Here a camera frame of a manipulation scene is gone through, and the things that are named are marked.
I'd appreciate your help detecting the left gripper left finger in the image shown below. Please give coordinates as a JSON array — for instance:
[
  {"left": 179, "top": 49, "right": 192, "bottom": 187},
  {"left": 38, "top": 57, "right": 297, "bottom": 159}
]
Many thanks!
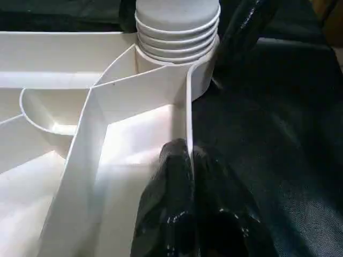
[{"left": 131, "top": 138, "right": 197, "bottom": 257}]

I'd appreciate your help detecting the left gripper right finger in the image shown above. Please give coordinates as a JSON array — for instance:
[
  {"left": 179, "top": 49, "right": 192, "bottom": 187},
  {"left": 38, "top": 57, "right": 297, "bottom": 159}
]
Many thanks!
[{"left": 193, "top": 146, "right": 279, "bottom": 257}]

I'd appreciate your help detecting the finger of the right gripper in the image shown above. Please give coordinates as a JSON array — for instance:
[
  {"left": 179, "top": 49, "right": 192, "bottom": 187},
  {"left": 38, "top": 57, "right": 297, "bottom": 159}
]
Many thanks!
[
  {"left": 119, "top": 0, "right": 138, "bottom": 33},
  {"left": 212, "top": 0, "right": 279, "bottom": 89}
]

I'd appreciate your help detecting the white plastic table leg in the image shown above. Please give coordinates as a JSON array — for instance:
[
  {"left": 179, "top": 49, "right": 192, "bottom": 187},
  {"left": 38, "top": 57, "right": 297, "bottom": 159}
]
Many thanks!
[{"left": 134, "top": 0, "right": 221, "bottom": 65}]

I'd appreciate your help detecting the white plastic table top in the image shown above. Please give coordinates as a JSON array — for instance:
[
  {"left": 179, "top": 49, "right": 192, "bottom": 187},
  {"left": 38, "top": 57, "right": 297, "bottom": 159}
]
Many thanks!
[{"left": 0, "top": 31, "right": 218, "bottom": 257}]

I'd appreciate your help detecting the brown cardboard box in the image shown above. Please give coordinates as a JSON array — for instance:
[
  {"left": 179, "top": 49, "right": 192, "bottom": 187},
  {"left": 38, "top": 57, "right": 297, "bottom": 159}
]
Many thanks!
[{"left": 311, "top": 0, "right": 343, "bottom": 51}]

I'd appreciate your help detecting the black plastic mat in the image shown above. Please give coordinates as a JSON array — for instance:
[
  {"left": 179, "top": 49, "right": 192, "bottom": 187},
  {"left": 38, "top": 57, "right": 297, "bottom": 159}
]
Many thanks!
[{"left": 0, "top": 0, "right": 343, "bottom": 257}]

